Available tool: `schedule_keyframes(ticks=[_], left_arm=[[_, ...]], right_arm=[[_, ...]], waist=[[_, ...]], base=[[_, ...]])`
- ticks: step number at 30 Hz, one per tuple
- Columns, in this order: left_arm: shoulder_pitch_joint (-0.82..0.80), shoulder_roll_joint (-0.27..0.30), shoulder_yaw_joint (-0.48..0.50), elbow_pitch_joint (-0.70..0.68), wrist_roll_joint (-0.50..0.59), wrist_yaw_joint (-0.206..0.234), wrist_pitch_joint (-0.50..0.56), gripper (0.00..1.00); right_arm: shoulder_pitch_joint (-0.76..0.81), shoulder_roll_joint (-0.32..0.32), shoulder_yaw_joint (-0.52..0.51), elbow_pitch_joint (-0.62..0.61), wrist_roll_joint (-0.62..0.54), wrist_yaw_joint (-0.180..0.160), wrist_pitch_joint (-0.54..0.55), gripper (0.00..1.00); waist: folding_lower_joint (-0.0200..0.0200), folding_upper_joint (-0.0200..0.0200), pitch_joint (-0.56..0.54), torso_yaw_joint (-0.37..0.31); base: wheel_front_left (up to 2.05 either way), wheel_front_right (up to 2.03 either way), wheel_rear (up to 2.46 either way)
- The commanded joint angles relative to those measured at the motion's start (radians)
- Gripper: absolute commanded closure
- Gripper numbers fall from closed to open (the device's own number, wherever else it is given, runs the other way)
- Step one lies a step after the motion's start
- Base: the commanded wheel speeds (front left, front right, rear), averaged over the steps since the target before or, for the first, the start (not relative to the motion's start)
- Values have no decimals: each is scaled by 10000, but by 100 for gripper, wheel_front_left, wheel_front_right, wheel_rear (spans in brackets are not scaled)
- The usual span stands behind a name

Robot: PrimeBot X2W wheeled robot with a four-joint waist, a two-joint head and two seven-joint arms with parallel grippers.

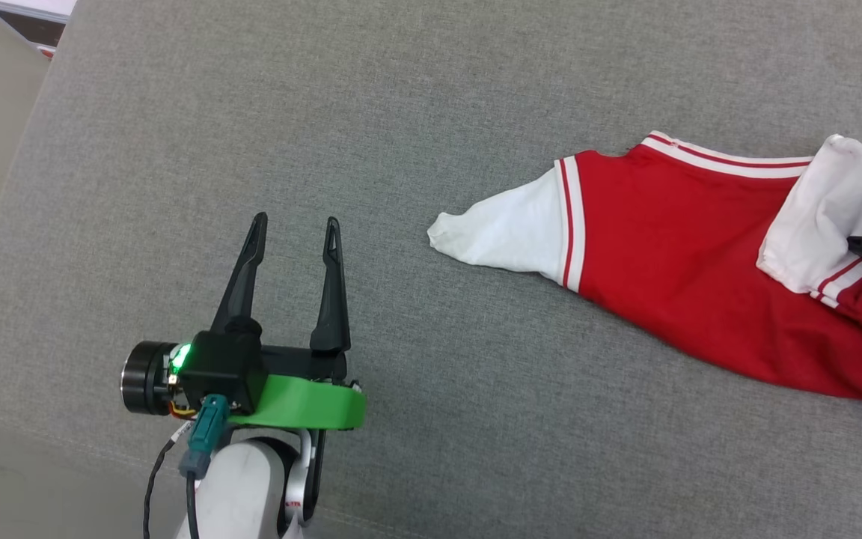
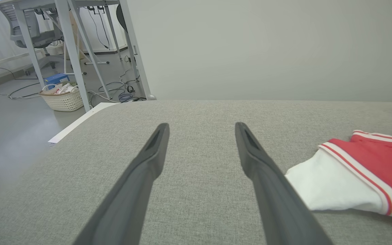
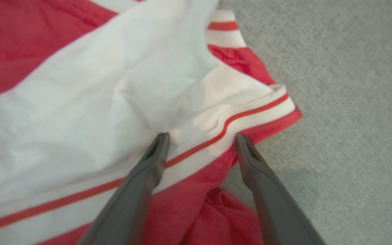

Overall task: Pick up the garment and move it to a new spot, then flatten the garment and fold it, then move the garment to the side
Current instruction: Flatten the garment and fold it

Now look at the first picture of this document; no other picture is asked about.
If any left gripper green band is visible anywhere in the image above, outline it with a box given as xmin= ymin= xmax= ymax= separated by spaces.
xmin=120 ymin=212 xmax=367 ymax=432

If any red and white basketball jersey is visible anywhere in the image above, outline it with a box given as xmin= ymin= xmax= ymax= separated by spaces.
xmin=427 ymin=131 xmax=862 ymax=414

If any grey fabric sofa cushion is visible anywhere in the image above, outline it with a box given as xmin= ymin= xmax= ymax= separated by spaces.
xmin=0 ymin=0 xmax=862 ymax=539

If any white equipment box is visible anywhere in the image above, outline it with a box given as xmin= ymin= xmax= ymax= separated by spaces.
xmin=0 ymin=0 xmax=76 ymax=59

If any left camera cable teal plug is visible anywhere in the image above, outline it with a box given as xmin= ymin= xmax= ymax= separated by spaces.
xmin=143 ymin=395 xmax=231 ymax=539

